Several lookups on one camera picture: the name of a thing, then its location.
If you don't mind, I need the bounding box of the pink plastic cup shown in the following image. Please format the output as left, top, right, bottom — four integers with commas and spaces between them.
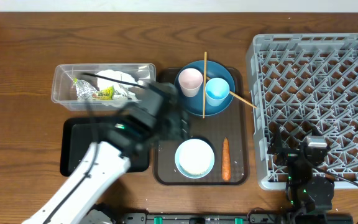
178, 68, 203, 98

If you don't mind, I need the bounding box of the light blue bowl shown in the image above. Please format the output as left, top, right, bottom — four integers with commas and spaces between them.
174, 139, 215, 179

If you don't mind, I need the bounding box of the wooden chopstick diagonal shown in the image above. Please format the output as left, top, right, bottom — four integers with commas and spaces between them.
206, 75, 257, 110

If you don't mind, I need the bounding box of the orange carrot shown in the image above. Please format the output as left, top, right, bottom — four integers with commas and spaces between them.
222, 138, 231, 181

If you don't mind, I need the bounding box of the wooden chopstick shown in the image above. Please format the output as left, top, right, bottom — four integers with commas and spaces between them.
203, 51, 208, 119

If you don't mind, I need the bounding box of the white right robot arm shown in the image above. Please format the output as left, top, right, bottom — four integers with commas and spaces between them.
267, 124, 334, 214

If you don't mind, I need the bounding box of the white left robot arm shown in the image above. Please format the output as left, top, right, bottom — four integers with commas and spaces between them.
25, 82, 189, 223

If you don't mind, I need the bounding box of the grey dishwasher rack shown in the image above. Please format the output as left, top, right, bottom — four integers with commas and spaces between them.
246, 33, 358, 190

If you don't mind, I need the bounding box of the black waste tray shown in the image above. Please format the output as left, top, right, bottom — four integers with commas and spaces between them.
60, 116, 150, 177

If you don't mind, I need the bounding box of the clear plastic waste bin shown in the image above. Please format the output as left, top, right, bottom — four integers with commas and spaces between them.
51, 63, 156, 111

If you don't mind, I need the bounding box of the dark blue plate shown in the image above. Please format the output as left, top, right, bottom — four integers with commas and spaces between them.
174, 60, 236, 116

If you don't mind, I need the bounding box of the crumpled white tissue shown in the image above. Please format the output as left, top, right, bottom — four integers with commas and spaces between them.
97, 70, 137, 100

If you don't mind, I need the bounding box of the light blue plastic cup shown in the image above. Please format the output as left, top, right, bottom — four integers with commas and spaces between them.
206, 78, 230, 106

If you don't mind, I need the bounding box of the brown serving tray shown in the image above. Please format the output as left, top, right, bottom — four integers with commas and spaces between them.
152, 67, 250, 186

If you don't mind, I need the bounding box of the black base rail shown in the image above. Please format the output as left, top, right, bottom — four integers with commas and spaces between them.
116, 211, 354, 224

